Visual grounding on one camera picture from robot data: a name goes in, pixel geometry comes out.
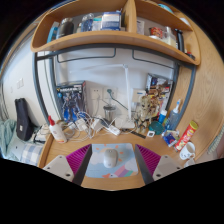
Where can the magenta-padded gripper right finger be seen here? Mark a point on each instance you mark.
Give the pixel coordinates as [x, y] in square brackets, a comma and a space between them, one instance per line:
[148, 161]

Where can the wooden shelf unit with items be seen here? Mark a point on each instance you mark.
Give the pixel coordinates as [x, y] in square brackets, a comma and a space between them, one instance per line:
[100, 38]

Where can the white printed mug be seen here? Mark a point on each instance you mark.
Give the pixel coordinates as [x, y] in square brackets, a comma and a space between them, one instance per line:
[187, 151]

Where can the clear plastic cup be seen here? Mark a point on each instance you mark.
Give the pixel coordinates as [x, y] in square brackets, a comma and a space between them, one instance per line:
[189, 163]

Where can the teal blanket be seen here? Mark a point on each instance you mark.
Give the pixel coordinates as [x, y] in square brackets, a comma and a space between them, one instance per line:
[6, 135]

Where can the white power strip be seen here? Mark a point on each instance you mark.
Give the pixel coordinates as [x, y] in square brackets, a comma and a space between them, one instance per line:
[111, 129]

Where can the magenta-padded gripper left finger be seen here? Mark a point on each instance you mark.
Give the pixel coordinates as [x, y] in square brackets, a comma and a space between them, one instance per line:
[78, 161]

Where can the pastel cloud print mouse pad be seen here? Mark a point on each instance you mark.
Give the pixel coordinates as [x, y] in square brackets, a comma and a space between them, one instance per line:
[125, 166]

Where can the white red-capped pump bottle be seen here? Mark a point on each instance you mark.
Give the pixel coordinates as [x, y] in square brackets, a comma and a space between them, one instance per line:
[57, 131]

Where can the black bag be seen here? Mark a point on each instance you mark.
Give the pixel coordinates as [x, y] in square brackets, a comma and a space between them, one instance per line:
[22, 118]

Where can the colourful printed box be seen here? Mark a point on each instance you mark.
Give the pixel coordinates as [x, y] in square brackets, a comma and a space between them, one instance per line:
[161, 86]

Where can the blue robot model kit box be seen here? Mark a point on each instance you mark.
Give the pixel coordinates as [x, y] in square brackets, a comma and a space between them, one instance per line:
[71, 100]

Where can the small white cube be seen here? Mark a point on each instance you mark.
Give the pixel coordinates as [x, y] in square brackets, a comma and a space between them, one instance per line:
[150, 133]

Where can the blue tube bottle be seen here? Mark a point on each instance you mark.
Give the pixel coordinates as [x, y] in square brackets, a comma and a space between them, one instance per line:
[162, 116]

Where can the clear glass jar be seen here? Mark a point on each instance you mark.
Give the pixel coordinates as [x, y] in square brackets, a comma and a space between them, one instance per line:
[109, 112]

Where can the small blue package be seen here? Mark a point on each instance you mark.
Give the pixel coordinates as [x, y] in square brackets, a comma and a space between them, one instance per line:
[170, 138]

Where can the teal round lid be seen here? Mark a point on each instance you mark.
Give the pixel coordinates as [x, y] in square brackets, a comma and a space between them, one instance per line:
[156, 127]

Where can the white charger block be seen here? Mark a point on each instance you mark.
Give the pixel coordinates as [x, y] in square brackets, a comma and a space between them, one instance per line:
[80, 125]

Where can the red chip can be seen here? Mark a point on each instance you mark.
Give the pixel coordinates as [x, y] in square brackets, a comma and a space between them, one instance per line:
[186, 135]

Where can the blue spray bottle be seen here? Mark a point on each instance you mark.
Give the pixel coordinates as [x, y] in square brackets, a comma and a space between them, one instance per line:
[173, 118]

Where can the grey computer mouse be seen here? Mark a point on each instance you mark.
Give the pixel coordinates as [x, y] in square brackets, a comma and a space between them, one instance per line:
[110, 158]

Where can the beige robot figure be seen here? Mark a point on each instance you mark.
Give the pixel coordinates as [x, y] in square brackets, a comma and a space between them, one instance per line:
[145, 111]

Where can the blue plaid bed sheet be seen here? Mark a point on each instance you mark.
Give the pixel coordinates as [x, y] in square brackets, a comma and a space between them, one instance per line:
[30, 151]

